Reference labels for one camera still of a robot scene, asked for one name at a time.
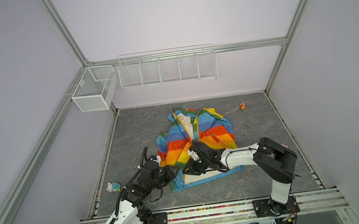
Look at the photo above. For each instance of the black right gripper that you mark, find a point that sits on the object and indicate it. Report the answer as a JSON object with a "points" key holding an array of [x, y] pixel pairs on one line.
{"points": [[191, 169]]}

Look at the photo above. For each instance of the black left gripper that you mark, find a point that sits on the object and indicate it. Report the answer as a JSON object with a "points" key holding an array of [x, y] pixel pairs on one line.
{"points": [[169, 173]]}

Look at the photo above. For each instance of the multicolour patchwork jacket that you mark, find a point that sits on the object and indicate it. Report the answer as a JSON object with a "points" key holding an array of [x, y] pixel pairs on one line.
{"points": [[188, 125]]}

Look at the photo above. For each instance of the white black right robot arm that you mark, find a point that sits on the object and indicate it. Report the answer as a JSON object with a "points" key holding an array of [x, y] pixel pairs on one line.
{"points": [[276, 160]]}

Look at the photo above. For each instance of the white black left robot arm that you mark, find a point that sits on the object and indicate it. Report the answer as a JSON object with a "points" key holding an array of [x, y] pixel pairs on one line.
{"points": [[130, 207]]}

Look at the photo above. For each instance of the white teal small toy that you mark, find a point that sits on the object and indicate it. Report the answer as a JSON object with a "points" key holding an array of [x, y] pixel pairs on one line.
{"points": [[113, 187]]}

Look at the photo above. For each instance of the small white mesh basket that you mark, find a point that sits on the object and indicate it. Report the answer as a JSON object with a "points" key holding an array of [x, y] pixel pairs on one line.
{"points": [[95, 89]]}

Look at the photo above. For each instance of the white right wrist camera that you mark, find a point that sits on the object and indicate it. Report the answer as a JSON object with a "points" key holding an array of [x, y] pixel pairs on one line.
{"points": [[192, 152]]}

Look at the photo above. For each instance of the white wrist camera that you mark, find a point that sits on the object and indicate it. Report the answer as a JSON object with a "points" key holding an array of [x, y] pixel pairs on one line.
{"points": [[155, 159], [192, 152]]}

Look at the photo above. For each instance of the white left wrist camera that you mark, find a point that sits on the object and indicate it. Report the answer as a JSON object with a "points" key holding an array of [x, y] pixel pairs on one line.
{"points": [[155, 159]]}

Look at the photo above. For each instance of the long white wire basket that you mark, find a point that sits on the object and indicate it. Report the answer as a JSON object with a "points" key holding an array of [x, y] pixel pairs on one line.
{"points": [[169, 66]]}

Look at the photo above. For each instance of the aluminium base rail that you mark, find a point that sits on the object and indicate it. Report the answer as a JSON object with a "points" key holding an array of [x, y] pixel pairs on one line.
{"points": [[242, 211]]}

